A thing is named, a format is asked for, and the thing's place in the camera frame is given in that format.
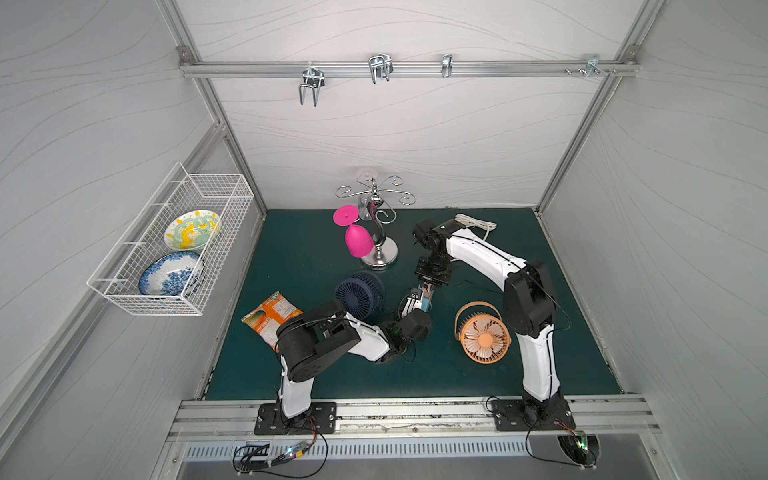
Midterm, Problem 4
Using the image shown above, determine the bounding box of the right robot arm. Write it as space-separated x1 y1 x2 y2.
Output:
412 219 564 418

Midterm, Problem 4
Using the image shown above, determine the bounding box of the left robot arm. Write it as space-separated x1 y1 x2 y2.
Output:
276 299 432 419

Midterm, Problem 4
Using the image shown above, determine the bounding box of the navy blue desk fan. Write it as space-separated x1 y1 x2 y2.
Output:
334 271 385 320

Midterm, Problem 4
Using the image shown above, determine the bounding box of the orange desk fan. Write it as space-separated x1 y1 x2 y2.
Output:
454 301 511 365

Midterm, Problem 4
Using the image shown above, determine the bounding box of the pink wine glass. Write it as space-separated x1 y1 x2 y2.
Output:
333 205 374 258

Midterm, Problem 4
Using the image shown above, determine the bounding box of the chrome glass holder stand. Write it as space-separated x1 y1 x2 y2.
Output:
335 169 416 271

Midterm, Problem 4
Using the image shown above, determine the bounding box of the orange snack packet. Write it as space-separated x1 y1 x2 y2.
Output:
241 291 302 350

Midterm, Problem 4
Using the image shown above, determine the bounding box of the single metal hook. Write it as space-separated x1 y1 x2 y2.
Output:
441 54 453 79

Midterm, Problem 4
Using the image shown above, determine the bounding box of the double metal hook middle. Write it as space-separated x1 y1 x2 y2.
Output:
368 53 394 85

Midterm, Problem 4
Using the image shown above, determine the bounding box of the double metal hook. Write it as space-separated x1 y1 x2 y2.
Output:
298 67 325 107
368 53 394 85

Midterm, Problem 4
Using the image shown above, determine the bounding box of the double metal hook left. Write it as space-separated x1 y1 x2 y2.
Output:
298 67 325 107

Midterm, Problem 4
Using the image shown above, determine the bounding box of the yellow green patterned plate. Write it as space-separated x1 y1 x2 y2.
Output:
163 209 220 252

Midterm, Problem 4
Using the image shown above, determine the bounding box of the blue white patterned plate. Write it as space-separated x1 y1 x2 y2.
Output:
138 252 204 296

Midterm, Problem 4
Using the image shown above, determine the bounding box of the metal hook right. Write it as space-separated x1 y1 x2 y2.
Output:
563 54 617 79

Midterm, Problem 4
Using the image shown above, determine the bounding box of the white power strip cord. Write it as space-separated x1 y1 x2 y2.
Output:
454 213 498 244

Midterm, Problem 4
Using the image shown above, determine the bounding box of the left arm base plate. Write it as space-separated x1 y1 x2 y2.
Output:
253 402 337 436

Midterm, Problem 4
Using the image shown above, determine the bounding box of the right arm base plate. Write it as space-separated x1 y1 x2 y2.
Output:
485 396 577 432

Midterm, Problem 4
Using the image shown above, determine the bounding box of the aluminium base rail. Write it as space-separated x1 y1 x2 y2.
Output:
167 394 661 441

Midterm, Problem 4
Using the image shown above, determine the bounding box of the black left base cable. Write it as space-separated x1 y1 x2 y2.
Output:
231 413 331 480

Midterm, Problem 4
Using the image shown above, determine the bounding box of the black base cable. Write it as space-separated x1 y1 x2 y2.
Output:
231 413 331 480
484 392 601 469

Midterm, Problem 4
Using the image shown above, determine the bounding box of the black right base cable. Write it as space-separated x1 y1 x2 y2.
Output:
484 392 601 469

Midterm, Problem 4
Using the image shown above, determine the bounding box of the white wire basket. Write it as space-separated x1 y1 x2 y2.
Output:
87 164 254 316

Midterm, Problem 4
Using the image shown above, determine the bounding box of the aluminium top rail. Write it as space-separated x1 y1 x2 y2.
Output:
180 58 641 80

